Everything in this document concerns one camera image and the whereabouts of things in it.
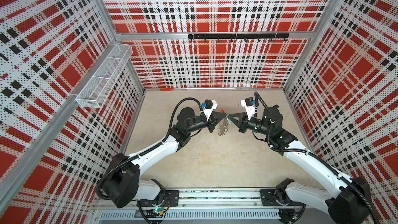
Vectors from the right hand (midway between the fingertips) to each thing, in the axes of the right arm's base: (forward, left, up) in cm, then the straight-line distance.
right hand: (229, 118), depth 70 cm
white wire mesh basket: (+21, +77, -5) cm, 80 cm away
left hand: (+1, +1, 0) cm, 2 cm away
